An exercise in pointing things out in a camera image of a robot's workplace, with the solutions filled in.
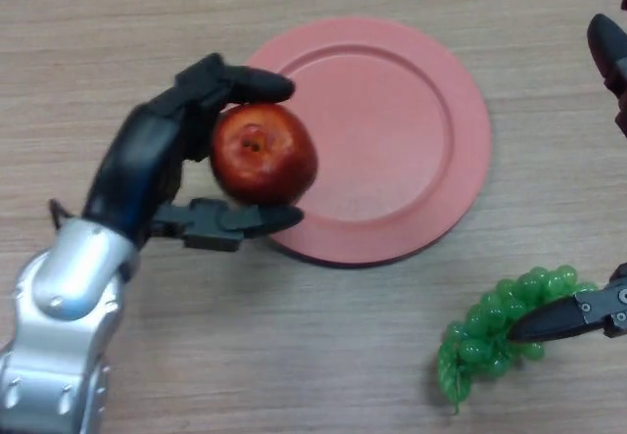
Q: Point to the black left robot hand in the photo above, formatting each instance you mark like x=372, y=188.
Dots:
x=137, y=159

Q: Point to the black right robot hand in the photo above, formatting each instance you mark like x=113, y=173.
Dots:
x=563, y=316

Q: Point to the red apple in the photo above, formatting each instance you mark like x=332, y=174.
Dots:
x=264, y=155

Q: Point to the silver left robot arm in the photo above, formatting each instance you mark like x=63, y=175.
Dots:
x=63, y=316

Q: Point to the pink round plate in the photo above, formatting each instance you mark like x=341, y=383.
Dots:
x=392, y=150

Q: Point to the green grape bunch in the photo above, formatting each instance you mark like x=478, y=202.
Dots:
x=485, y=341

